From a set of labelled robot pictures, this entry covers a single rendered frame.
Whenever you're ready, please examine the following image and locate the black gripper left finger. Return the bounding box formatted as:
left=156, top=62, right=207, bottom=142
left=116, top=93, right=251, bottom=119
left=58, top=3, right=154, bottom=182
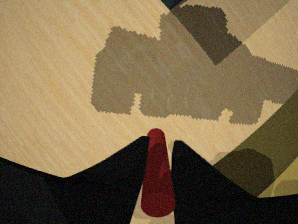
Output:
left=0, top=135, right=150, bottom=224

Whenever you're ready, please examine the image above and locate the dark red peg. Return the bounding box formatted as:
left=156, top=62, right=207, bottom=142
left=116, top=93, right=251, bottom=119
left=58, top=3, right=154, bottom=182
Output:
left=141, top=129, right=176, bottom=217

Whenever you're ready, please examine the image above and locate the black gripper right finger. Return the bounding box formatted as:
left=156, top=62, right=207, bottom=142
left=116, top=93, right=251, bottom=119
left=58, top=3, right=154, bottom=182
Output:
left=172, top=140, right=298, bottom=224

